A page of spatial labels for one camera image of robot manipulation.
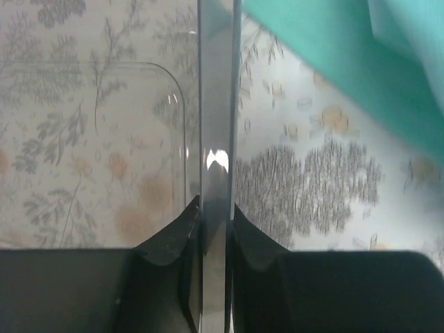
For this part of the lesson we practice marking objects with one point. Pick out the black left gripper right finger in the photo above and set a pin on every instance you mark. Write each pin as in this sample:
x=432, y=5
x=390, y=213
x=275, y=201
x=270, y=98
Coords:
x=277, y=290

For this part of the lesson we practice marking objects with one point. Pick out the teal t shirt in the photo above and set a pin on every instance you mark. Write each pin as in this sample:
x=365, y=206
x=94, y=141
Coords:
x=386, y=56

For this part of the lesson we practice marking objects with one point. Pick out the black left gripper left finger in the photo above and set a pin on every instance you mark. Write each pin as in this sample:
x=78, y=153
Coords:
x=153, y=287

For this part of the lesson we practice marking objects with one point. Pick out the clear plastic bin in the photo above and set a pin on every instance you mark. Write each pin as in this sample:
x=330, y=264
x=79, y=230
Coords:
x=215, y=138

